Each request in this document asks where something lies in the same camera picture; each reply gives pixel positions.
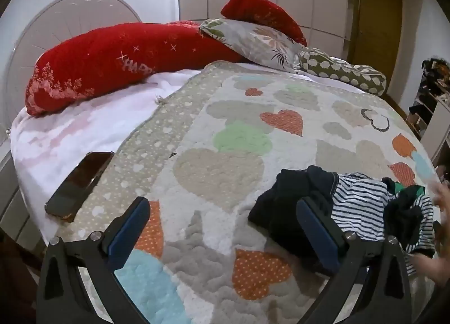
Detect white pink fleece blanket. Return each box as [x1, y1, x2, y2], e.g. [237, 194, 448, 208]
[10, 69, 208, 240]

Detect white shelf unit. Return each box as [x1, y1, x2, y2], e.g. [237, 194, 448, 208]
[407, 57, 450, 170]

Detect wooden door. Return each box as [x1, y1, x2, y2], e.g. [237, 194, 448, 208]
[346, 0, 422, 69]

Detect heart print quilt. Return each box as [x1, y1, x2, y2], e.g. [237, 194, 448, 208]
[72, 60, 444, 324]

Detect striped navy pants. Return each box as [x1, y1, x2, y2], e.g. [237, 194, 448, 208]
[248, 165, 438, 277]

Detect black smartphone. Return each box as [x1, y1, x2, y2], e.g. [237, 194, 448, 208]
[44, 151, 115, 223]

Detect person's right hand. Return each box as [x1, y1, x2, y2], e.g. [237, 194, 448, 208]
[409, 254, 450, 287]

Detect long red pillow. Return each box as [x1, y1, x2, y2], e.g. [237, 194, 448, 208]
[25, 21, 248, 116]

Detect round white headboard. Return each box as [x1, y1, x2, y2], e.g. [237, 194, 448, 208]
[0, 0, 143, 135]

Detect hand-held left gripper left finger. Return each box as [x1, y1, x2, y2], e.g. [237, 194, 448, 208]
[36, 196, 152, 324]

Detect green cloud print pillow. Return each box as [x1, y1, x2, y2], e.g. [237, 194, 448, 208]
[298, 47, 387, 97]

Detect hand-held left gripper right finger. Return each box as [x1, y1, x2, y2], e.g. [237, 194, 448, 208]
[296, 196, 413, 324]

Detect small red pillow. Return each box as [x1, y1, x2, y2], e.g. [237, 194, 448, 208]
[220, 0, 308, 47]

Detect grey floral pillow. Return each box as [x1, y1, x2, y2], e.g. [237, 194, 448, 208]
[199, 18, 305, 72]

